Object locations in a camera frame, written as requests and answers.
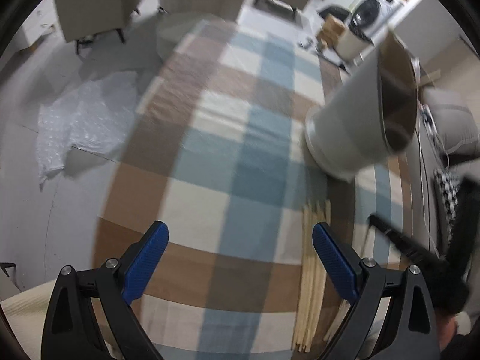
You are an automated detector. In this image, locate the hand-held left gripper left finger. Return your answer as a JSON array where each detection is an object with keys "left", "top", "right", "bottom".
[{"left": 40, "top": 220, "right": 170, "bottom": 360}]

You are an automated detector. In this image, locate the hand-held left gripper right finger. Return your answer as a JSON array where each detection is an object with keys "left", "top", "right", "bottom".
[{"left": 312, "top": 221, "right": 442, "bottom": 360}]

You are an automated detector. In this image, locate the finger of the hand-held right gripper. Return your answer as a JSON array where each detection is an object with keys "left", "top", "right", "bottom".
[{"left": 368, "top": 214, "right": 440, "bottom": 271}]

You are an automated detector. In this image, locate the bundle of wooden chopsticks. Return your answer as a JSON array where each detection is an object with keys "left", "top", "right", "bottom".
[{"left": 292, "top": 199, "right": 351, "bottom": 353}]

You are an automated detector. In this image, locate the white utensil holder cup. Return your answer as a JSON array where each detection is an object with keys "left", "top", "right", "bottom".
[{"left": 304, "top": 30, "right": 420, "bottom": 181}]

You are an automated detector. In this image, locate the houndstooth pillow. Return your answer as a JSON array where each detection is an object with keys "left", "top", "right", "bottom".
[{"left": 434, "top": 169, "right": 462, "bottom": 244}]

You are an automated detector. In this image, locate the checkered tablecloth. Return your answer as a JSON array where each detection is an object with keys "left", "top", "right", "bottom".
[{"left": 92, "top": 20, "right": 413, "bottom": 360}]

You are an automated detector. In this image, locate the cream fabric cushion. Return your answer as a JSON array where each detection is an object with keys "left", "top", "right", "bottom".
[{"left": 0, "top": 283, "right": 113, "bottom": 360}]

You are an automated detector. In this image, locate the grey sofa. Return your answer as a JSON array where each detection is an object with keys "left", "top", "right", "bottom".
[{"left": 409, "top": 37, "right": 480, "bottom": 256}]

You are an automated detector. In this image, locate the bubble wrap sheet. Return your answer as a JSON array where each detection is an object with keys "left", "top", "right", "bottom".
[{"left": 35, "top": 71, "right": 141, "bottom": 188}]

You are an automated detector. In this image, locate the cream trash bin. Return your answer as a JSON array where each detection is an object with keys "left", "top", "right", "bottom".
[{"left": 335, "top": 28, "right": 374, "bottom": 62}]

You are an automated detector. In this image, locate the round beige stool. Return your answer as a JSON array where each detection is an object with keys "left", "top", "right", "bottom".
[{"left": 155, "top": 13, "right": 226, "bottom": 62}]

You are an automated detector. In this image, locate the white washing machine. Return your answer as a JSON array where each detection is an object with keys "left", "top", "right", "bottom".
[{"left": 347, "top": 0, "right": 404, "bottom": 42}]

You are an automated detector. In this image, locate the black trash bag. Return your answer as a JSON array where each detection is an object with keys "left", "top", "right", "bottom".
[{"left": 318, "top": 4, "right": 351, "bottom": 19}]

